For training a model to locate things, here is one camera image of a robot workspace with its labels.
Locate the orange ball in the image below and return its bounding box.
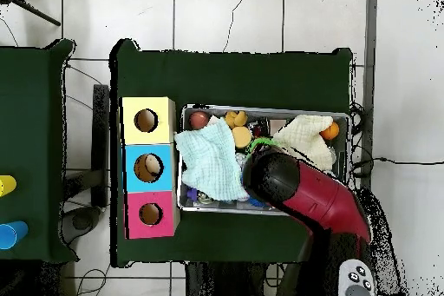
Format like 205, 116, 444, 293
319, 121, 340, 141

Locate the mint green waffle cloth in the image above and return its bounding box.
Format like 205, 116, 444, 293
173, 118, 250, 202

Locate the black tripod leg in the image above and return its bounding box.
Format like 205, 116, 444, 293
0, 0, 62, 28

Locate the black floor cable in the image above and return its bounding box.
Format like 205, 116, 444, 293
349, 155, 444, 169

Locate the cream waffle cloth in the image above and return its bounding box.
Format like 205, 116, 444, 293
271, 114, 336, 172

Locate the black upright panel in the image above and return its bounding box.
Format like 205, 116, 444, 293
91, 83, 111, 209

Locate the yellow cylinder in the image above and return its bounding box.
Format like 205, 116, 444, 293
0, 174, 17, 198

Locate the wooden box with three holes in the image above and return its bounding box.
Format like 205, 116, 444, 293
119, 95, 181, 240

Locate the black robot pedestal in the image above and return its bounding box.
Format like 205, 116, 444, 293
185, 261, 278, 296

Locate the shallow wire mesh bin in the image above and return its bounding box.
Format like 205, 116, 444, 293
176, 103, 351, 217

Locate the dark green table cloth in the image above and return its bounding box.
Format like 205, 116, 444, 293
0, 38, 80, 264
108, 38, 355, 269

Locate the brown toy football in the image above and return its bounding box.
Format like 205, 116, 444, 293
188, 110, 211, 131

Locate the blue cylinder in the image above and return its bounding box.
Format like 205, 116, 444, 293
0, 220, 29, 251

